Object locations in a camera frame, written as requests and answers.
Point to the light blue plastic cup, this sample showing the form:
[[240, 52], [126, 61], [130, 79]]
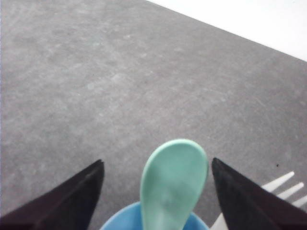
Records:
[[129, 218]]

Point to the mint green plastic spoon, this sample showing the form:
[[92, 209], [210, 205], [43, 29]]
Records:
[[172, 182]]

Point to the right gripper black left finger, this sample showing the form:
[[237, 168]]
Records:
[[69, 206]]

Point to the white plastic fork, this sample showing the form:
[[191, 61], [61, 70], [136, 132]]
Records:
[[283, 187]]

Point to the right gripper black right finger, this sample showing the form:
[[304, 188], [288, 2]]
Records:
[[246, 205]]

